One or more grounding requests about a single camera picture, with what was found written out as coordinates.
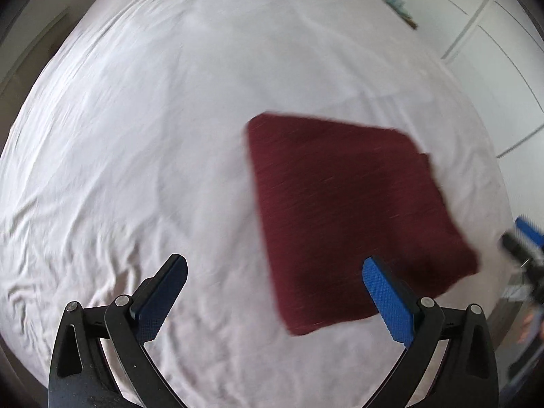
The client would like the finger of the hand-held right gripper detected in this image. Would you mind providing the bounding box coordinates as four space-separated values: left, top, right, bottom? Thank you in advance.
500 232 544 267
514 217 544 248

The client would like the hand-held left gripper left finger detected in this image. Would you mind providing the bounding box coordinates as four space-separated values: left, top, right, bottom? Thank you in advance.
48 254 188 408

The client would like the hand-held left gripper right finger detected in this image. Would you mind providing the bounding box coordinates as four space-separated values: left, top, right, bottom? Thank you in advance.
362 257 499 408

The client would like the maroon knit sweater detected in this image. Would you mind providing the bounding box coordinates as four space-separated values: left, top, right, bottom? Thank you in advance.
246 111 482 337

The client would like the person's right hand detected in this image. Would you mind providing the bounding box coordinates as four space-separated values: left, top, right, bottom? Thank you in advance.
518 309 541 344

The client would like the bed with white sheet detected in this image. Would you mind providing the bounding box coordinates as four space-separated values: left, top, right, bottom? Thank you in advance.
0 0 515 408

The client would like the white wardrobe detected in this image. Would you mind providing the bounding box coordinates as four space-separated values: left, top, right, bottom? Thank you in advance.
369 0 544 159

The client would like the cluttered bedside table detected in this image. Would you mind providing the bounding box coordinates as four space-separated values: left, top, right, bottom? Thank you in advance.
379 0 420 31

